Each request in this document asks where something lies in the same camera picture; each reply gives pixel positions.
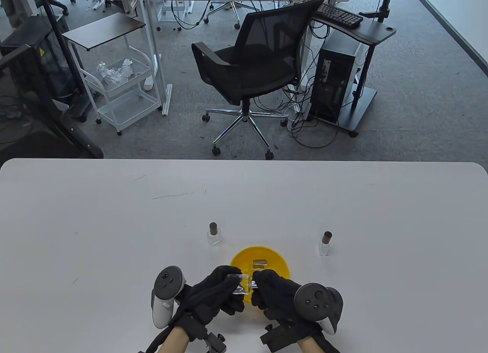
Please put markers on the black and white controller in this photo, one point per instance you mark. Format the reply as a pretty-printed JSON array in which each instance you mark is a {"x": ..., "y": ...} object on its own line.
[
  {"x": 167, "y": 282},
  {"x": 316, "y": 301}
]

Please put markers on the white rolling cart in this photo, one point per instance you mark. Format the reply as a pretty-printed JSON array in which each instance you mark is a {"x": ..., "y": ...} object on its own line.
[{"x": 127, "y": 111}]

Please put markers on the person's left hand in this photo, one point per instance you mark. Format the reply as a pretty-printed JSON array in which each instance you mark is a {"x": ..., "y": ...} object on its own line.
[{"x": 209, "y": 296}]

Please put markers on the black computer tower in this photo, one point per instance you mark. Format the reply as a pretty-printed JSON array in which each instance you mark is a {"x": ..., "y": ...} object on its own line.
[{"x": 335, "y": 74}]

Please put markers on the person's right forearm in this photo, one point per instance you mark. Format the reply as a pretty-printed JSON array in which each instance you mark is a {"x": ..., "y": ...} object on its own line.
[{"x": 308, "y": 347}]

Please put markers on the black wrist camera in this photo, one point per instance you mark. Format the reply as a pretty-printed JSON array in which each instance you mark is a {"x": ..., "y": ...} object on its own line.
[
  {"x": 213, "y": 342},
  {"x": 276, "y": 339}
]

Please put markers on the person's right hand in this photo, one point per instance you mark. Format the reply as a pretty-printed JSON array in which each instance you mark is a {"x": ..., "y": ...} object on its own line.
[{"x": 276, "y": 296}]

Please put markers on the black mesh office chair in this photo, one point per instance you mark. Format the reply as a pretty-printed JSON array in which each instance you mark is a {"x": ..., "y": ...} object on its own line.
[{"x": 259, "y": 67}]

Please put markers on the office chair with white base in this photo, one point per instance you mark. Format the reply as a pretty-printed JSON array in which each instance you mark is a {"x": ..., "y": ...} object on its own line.
[{"x": 225, "y": 8}]

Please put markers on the black keyboard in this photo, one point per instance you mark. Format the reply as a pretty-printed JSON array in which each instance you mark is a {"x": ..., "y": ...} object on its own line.
[{"x": 339, "y": 15}]

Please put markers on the yellow bowl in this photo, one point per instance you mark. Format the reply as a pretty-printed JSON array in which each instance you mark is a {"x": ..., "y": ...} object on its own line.
[{"x": 238, "y": 259}]

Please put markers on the aluminium profile bar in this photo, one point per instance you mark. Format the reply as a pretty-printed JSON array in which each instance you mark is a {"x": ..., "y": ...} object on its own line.
[{"x": 167, "y": 99}]

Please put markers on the person's left forearm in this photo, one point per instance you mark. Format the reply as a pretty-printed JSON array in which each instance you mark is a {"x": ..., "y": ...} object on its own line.
[{"x": 175, "y": 342}]

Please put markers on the black machine enclosure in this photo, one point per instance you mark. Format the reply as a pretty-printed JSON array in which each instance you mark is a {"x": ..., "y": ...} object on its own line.
[{"x": 23, "y": 82}]

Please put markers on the black stand pole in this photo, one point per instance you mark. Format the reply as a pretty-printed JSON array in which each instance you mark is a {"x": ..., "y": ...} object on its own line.
[{"x": 57, "y": 29}]

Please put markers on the dark brown side table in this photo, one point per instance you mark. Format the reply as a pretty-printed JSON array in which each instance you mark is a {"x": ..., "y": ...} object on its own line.
[{"x": 103, "y": 31}]

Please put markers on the white desk leg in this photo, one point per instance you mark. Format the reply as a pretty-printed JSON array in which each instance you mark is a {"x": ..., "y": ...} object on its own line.
[{"x": 30, "y": 2}]

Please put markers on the black computer cart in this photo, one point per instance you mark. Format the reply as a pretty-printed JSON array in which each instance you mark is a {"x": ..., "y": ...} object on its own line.
[{"x": 375, "y": 34}]

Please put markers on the clear glass perfume bottle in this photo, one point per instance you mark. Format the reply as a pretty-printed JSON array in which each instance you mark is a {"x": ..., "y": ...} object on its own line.
[
  {"x": 214, "y": 238},
  {"x": 241, "y": 285},
  {"x": 325, "y": 250}
]

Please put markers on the black swivel chair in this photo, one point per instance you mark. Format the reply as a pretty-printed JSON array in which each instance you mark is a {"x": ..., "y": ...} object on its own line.
[{"x": 53, "y": 4}]

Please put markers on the crumpled clear plastic wrap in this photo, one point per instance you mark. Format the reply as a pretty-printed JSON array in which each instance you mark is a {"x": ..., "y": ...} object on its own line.
[{"x": 114, "y": 73}]

